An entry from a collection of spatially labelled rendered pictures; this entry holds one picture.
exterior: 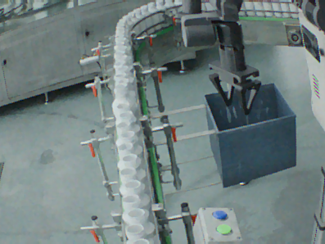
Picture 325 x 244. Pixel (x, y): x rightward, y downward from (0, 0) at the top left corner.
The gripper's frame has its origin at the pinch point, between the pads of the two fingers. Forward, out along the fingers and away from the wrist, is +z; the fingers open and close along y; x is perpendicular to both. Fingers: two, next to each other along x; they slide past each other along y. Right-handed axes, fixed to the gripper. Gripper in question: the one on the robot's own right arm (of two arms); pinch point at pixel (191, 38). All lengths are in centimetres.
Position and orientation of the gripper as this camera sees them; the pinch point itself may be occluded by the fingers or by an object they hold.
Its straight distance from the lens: 158.0
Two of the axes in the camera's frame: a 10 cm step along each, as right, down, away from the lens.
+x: 9.3, 1.7, -3.3
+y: -3.7, 3.9, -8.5
